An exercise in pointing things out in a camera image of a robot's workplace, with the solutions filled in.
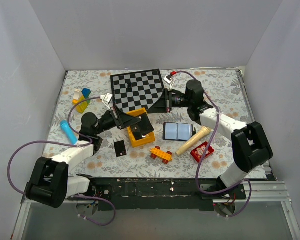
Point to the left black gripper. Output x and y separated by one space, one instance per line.
123 119

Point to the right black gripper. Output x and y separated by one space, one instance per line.
161 106

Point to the black leather card holder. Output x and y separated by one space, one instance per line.
178 131

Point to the yellow plastic bin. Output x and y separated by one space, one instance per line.
149 137

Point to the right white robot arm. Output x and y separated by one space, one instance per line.
250 145

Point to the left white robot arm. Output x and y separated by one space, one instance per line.
50 183

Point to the black card on table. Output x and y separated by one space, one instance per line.
120 148

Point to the black white chessboard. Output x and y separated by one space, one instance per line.
135 90

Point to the floral table mat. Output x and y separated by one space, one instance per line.
223 86

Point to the orange toy car block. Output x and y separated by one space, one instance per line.
156 152

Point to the cream toy microphone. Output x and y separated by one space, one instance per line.
204 131

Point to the colourful stacked toy blocks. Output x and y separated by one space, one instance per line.
80 99

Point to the blue toy microphone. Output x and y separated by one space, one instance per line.
64 126

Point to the red owl toy block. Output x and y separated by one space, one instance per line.
197 152

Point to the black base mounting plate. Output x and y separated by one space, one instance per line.
157 193

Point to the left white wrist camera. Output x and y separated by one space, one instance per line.
106 99

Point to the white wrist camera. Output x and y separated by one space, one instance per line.
169 79
106 99

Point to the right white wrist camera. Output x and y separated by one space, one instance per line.
169 79

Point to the aluminium frame rail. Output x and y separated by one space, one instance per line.
39 194

